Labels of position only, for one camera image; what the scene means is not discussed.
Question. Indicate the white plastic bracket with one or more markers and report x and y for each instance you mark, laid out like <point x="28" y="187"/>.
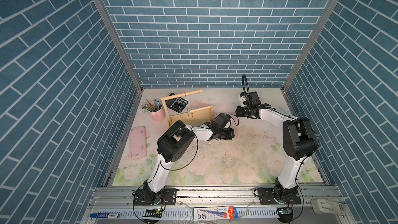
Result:
<point x="324" y="206"/>

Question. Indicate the black calculator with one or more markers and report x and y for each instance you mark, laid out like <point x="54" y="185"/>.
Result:
<point x="177" y="104"/>

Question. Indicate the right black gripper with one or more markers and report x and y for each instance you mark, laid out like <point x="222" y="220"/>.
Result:
<point x="238" y="111"/>

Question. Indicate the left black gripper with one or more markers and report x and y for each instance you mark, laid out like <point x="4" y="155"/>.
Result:
<point x="230" y="131"/>

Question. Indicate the pink pen holder cup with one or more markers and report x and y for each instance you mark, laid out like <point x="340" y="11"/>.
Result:
<point x="155" y="109"/>

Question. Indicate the wooden jewelry display stand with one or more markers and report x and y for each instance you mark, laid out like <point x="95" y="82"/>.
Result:
<point x="190" y="117"/>

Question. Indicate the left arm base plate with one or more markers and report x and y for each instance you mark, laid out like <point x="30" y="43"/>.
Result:
<point x="165" y="196"/>

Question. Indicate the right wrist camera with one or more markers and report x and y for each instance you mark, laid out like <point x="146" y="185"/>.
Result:
<point x="243" y="99"/>

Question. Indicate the aluminium front rail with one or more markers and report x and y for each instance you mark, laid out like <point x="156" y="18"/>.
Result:
<point x="115" y="205"/>

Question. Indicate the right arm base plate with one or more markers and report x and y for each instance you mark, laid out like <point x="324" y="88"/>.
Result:
<point x="269" y="196"/>

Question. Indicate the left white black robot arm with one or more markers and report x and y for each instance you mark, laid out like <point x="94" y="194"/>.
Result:
<point x="174" y="143"/>

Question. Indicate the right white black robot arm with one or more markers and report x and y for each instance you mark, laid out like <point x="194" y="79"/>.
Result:
<point x="299" y="142"/>

